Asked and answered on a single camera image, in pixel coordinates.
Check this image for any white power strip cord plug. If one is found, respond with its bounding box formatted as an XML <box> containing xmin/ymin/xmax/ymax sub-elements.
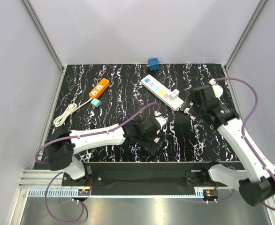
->
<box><xmin>180</xmin><ymin>108</ymin><xmax>196</xmax><ymax>120</ymax></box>

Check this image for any white cube adapter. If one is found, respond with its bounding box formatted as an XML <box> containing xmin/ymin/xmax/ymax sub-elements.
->
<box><xmin>154</xmin><ymin>137</ymin><xmax>160</xmax><ymax>143</ymax></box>

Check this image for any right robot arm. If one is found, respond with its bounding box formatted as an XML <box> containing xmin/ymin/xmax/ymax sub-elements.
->
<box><xmin>184</xmin><ymin>85</ymin><xmax>275</xmax><ymax>206</ymax></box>

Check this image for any white multicolour power strip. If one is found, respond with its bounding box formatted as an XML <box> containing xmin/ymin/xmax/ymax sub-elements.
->
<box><xmin>141</xmin><ymin>75</ymin><xmax>183</xmax><ymax>111</ymax></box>

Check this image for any orange power strip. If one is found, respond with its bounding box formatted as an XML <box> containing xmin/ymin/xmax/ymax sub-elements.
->
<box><xmin>89</xmin><ymin>78</ymin><xmax>110</xmax><ymax>99</ymax></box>

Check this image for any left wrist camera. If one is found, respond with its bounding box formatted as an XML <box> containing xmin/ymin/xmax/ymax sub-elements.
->
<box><xmin>154</xmin><ymin>111</ymin><xmax>167</xmax><ymax>135</ymax></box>

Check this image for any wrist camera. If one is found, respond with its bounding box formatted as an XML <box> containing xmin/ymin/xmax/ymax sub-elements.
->
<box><xmin>209</xmin><ymin>79</ymin><xmax>223</xmax><ymax>98</ymax></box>
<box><xmin>154</xmin><ymin>111</ymin><xmax>167</xmax><ymax>135</ymax></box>

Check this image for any white coiled power cord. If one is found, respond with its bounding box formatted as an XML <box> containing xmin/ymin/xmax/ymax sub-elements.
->
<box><xmin>53</xmin><ymin>98</ymin><xmax>92</xmax><ymax>128</ymax></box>

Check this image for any white charger plug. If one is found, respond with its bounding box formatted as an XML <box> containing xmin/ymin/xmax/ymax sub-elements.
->
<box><xmin>170</xmin><ymin>89</ymin><xmax>179</xmax><ymax>99</ymax></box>

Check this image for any blue cube adapter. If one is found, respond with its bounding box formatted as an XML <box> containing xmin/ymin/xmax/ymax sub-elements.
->
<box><xmin>148</xmin><ymin>58</ymin><xmax>160</xmax><ymax>71</ymax></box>

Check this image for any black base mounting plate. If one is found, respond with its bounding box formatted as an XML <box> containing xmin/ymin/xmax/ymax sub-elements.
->
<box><xmin>62</xmin><ymin>162</ymin><xmax>215</xmax><ymax>197</ymax></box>

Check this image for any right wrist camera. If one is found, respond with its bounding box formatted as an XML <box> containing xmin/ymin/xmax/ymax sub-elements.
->
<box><xmin>209</xmin><ymin>79</ymin><xmax>223</xmax><ymax>98</ymax></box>

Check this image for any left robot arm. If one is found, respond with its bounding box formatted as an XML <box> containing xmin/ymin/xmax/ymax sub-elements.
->
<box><xmin>45</xmin><ymin>115</ymin><xmax>167</xmax><ymax>186</ymax></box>

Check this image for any teal plug adapter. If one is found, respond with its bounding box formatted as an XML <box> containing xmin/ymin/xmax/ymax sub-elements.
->
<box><xmin>91</xmin><ymin>98</ymin><xmax>101</xmax><ymax>107</ymax></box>

